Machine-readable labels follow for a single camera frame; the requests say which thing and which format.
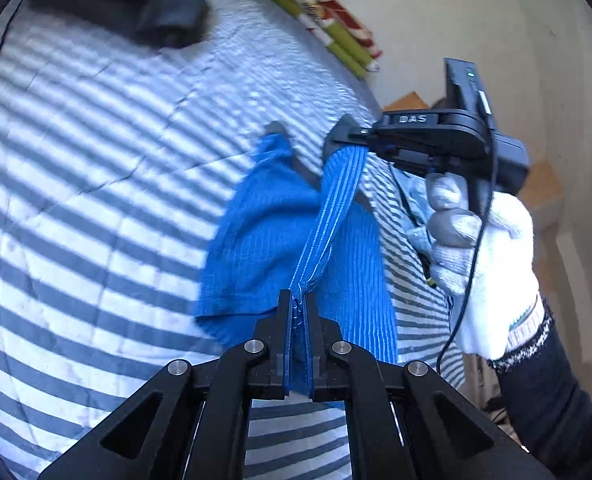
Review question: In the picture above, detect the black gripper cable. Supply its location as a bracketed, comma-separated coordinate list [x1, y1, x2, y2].
[436, 87, 500, 374]

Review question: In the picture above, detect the red white folded blanket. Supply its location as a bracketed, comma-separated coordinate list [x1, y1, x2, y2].
[296, 0, 385, 61]

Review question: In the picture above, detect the person's right forearm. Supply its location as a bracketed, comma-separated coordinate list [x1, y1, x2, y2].
[486, 305, 592, 480]

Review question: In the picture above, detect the dark grey garment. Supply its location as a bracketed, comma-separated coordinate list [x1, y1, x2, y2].
[0, 0, 215, 94]

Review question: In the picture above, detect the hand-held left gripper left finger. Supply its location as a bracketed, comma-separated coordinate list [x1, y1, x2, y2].
[36, 290, 301, 480]

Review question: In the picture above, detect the person's right hand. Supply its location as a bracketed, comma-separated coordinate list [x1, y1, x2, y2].
[425, 172, 548, 361]

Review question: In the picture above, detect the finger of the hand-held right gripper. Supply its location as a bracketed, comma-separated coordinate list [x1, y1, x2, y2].
[325, 114, 377, 159]

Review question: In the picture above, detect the blue knit sweater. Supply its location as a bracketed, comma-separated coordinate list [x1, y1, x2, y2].
[194, 132, 399, 404]

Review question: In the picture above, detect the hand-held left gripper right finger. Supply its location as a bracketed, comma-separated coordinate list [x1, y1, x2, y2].
[302, 292, 557, 480]

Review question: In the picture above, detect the blue white striped quilt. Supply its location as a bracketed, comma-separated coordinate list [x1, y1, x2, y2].
[0, 0, 472, 480]

